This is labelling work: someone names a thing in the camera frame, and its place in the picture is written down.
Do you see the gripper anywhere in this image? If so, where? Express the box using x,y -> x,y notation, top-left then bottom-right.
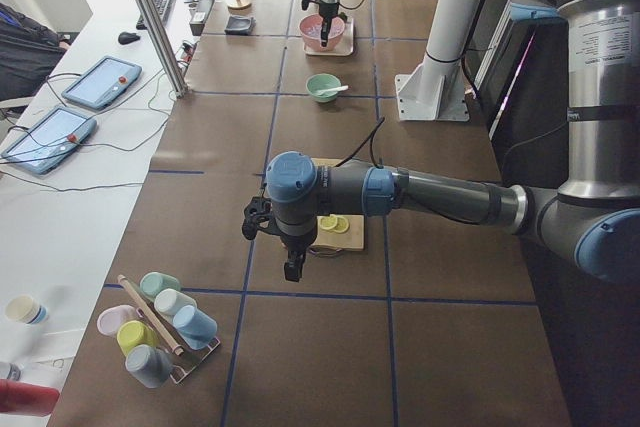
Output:
319,1 -> 339,22
280,227 -> 317,282

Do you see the white plastic spoon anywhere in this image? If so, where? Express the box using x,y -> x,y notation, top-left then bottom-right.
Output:
310,85 -> 349,97

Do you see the clear ice cubes pile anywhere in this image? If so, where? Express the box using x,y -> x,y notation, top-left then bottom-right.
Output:
301,19 -> 344,41

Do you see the pink bowl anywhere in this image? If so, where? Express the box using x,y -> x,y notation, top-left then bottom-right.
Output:
299,14 -> 346,52

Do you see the mint green bowl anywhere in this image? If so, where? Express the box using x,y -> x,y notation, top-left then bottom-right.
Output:
306,73 -> 342,103

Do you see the cream plastic tray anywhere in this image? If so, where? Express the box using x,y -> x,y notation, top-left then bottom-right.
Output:
303,18 -> 354,57

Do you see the upper lemon slice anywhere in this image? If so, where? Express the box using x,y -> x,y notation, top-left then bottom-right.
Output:
318,214 -> 339,231

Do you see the lemon slice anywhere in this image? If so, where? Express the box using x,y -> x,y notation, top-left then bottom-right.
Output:
331,216 -> 350,234
318,214 -> 339,231

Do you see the lower lemon slice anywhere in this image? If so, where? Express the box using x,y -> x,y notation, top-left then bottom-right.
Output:
331,216 -> 350,234

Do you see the bamboo cutting board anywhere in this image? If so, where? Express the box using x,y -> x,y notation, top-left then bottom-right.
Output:
279,156 -> 366,253

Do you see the dark square dish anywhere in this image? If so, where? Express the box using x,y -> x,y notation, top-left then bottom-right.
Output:
224,15 -> 256,36

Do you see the blue cup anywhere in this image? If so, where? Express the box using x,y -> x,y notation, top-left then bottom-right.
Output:
172,305 -> 218,350

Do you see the white cup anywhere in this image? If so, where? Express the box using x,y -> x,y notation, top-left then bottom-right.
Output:
154,288 -> 197,317

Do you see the mint green cup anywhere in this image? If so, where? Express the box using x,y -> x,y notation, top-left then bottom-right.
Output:
139,271 -> 181,300

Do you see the black keyboard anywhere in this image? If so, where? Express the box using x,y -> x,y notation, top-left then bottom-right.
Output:
135,0 -> 179,31

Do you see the grey cup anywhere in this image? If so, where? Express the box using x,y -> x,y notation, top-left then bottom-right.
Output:
125,344 -> 173,388

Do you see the yellow cup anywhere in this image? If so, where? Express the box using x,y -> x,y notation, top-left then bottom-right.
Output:
116,320 -> 158,356

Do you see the pink cup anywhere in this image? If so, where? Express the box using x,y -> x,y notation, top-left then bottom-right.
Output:
96,304 -> 138,337

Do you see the black computer mouse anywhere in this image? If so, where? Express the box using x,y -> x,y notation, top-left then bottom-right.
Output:
117,32 -> 140,45

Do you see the far teach pendant tablet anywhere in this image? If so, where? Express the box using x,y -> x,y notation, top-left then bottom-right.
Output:
61,56 -> 142,110

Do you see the teach pendant tablet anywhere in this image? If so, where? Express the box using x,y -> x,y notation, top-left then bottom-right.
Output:
61,56 -> 142,110
1,104 -> 97,175

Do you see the paper cup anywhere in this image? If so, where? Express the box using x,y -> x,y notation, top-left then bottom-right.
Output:
4,295 -> 48,325

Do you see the near teach pendant tablet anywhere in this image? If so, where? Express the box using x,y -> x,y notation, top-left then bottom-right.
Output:
1,104 -> 97,175

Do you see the black backpack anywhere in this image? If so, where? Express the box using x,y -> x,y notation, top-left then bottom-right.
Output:
1,4 -> 71,101

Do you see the red bottle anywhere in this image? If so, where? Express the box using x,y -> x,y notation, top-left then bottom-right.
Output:
1,379 -> 60,417

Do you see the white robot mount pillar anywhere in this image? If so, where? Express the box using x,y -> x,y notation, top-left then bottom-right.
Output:
396,0 -> 477,122

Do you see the aluminium frame post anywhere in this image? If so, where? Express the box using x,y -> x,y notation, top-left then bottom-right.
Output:
135,0 -> 188,98

